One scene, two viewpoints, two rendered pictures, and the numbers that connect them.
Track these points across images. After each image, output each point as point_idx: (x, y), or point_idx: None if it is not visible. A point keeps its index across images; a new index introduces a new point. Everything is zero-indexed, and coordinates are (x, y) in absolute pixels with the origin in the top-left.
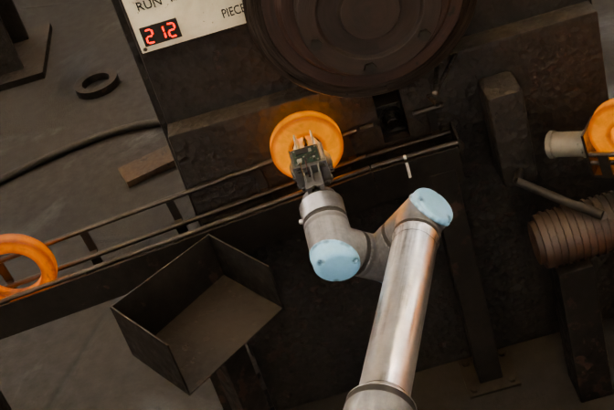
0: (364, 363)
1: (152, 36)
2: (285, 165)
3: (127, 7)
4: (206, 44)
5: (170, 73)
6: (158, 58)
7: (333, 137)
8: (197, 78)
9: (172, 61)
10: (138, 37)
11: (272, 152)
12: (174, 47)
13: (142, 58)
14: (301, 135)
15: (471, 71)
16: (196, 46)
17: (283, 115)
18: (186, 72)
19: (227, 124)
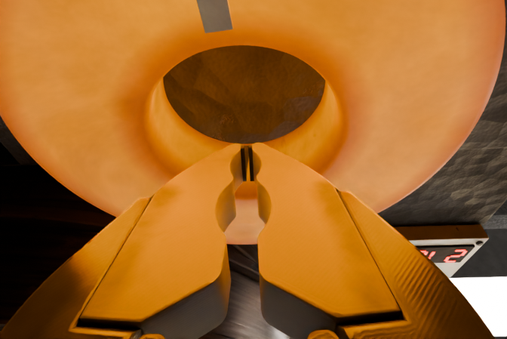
0: None
1: (453, 254)
2: (436, 70)
3: (448, 276)
4: (380, 214)
5: (477, 189)
6: (471, 210)
7: (79, 168)
8: (440, 171)
9: (455, 203)
10: (471, 253)
11: (443, 162)
12: (431, 218)
13: (494, 212)
14: (255, 201)
15: None
16: (396, 214)
17: (299, 126)
18: (448, 185)
19: (483, 140)
